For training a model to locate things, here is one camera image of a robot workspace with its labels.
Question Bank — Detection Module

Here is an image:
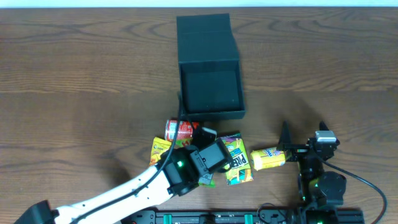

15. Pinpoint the yellow Julie's snack packet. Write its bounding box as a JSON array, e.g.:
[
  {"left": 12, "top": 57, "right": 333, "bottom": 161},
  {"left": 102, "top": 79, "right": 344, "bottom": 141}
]
[{"left": 149, "top": 137, "right": 172, "bottom": 166}]

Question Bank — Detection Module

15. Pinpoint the red chips can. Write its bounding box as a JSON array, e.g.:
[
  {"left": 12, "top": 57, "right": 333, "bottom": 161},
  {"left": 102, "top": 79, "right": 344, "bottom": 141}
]
[{"left": 164, "top": 119, "right": 199, "bottom": 141}]

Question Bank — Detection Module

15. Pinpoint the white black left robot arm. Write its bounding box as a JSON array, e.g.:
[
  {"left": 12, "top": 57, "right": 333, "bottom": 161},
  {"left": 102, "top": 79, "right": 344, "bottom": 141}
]
[{"left": 15, "top": 126, "right": 221, "bottom": 224}]

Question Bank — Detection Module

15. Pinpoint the green Haribo gummy bag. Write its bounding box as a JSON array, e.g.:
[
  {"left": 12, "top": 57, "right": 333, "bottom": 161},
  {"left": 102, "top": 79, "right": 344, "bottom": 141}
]
[{"left": 175, "top": 138, "right": 216, "bottom": 188}]

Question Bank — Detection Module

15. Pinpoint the black mounting rail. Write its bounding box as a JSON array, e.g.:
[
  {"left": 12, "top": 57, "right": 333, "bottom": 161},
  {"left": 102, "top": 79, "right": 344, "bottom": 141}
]
[{"left": 120, "top": 208, "right": 365, "bottom": 224}]

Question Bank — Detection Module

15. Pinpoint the green Pretz snack box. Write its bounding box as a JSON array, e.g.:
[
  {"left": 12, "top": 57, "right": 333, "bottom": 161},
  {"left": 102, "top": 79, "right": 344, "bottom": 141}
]
[{"left": 221, "top": 133, "right": 254, "bottom": 185}]

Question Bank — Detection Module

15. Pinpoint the yellow snack cup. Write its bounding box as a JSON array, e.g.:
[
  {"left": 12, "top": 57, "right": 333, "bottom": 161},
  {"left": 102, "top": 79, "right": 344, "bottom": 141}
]
[{"left": 251, "top": 147, "right": 286, "bottom": 170}]

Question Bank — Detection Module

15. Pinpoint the black box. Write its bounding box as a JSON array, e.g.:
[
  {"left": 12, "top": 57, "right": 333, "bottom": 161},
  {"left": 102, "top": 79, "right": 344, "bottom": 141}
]
[{"left": 177, "top": 14, "right": 246, "bottom": 121}]

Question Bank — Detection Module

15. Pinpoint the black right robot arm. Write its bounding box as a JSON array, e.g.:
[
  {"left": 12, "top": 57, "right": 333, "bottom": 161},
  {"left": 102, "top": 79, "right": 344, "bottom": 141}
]
[{"left": 277, "top": 121, "right": 346, "bottom": 223}]

